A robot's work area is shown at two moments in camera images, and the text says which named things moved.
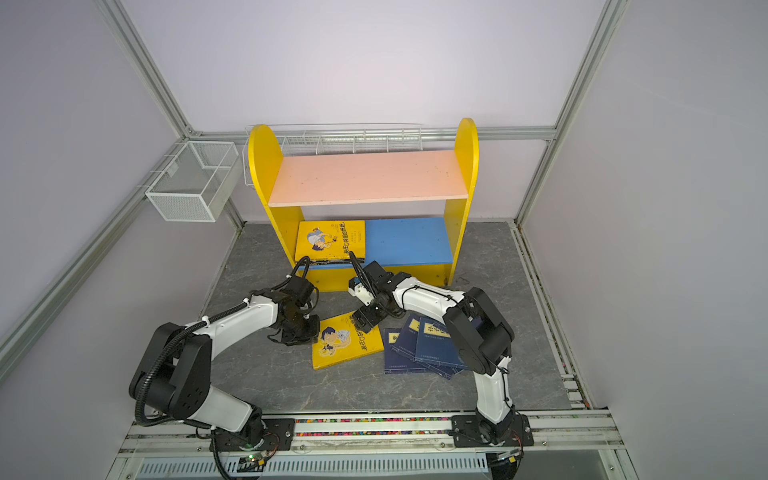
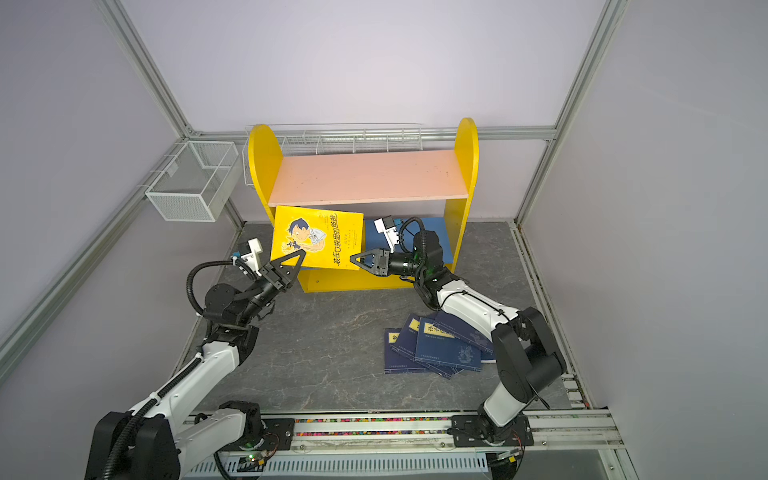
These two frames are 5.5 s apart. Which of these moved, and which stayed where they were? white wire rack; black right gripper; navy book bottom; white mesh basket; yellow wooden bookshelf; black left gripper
Moved: black left gripper; black right gripper
Stayed: white mesh basket; white wire rack; navy book bottom; yellow wooden bookshelf
